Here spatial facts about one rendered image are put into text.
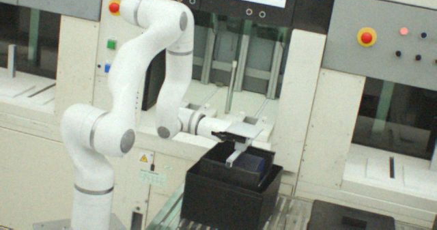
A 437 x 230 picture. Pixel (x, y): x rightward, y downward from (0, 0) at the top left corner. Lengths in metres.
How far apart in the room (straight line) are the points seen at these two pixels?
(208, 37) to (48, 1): 0.99
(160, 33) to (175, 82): 0.31
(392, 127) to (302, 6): 0.81
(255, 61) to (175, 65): 1.27
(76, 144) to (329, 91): 0.98
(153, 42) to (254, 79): 1.54
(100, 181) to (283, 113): 0.81
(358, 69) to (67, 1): 1.16
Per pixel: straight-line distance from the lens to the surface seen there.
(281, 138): 2.38
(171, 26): 1.84
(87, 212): 1.90
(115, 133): 1.76
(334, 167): 2.45
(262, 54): 3.29
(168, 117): 2.09
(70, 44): 2.61
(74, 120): 1.83
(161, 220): 2.16
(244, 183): 2.09
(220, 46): 3.33
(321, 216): 2.16
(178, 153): 2.56
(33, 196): 2.92
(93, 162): 1.87
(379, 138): 2.88
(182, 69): 2.09
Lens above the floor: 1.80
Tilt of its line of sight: 18 degrees down
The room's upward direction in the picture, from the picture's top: 9 degrees clockwise
